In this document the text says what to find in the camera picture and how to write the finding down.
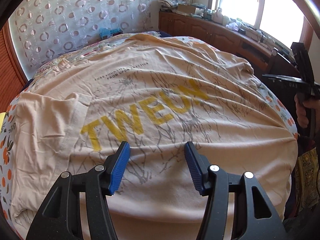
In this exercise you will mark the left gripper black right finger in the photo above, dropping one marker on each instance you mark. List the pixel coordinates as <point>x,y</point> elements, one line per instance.
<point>255,217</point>

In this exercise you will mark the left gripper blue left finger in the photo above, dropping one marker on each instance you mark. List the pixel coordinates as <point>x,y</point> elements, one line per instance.
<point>58,217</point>

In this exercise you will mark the beige printed t-shirt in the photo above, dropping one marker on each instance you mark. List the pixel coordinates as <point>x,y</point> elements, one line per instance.
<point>155,119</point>

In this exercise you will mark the person right hand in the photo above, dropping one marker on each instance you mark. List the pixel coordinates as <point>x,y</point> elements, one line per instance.
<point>301,112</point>

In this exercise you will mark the wooden windowsill cabinet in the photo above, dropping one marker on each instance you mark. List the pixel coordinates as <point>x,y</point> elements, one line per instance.
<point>223,39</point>

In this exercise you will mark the orange print bed sheet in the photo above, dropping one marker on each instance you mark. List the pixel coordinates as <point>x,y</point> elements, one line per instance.
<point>7,154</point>

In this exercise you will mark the white pink bottle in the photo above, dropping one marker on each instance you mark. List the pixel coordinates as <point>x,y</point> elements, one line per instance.
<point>217,16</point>

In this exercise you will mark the floral plush blanket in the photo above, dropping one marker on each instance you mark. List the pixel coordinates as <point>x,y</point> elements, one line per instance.
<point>87,52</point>

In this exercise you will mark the cardboard box on cabinet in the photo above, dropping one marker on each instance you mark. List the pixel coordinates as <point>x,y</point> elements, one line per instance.
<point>186,9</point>

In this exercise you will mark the folded patterned cloth stack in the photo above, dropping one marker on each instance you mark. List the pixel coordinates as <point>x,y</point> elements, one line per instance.
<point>171,3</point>

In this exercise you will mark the blue toy on bed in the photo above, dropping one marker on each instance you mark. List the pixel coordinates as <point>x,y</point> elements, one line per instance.
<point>105,33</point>

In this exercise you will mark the circle pattern sheer curtain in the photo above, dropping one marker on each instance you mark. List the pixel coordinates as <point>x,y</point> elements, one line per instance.
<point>42,30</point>

